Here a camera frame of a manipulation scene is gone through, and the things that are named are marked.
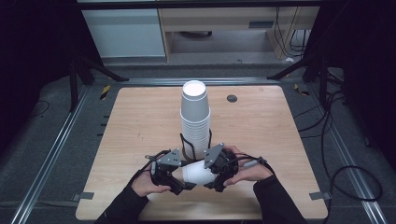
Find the white cabinet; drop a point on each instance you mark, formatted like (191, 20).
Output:
(124, 34)

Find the dark round table grommet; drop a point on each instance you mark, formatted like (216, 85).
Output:
(232, 98)

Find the grey tape piece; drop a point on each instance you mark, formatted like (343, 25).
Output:
(83, 196)
(319, 195)

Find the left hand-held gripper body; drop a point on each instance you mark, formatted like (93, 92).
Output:
(169, 158)

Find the metal floor rail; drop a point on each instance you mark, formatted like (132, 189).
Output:
(46, 165)
(345, 155)
(149, 81)

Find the black metal stand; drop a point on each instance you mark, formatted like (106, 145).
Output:
(73, 84)
(322, 77)

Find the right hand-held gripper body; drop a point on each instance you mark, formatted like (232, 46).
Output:
(214, 155)

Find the person's left hand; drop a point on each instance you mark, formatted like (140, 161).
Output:
(146, 185)

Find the stack of white paper cups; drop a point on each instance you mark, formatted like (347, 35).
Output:
(195, 109)

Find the wooden desk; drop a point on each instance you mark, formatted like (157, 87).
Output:
(218, 18)

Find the single white paper cup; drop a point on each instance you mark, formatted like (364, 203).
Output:
(196, 173)

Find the person's right hand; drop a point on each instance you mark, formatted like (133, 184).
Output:
(249, 172)

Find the yellow black tape strip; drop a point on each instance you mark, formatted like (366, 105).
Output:
(301, 90)
(105, 92)

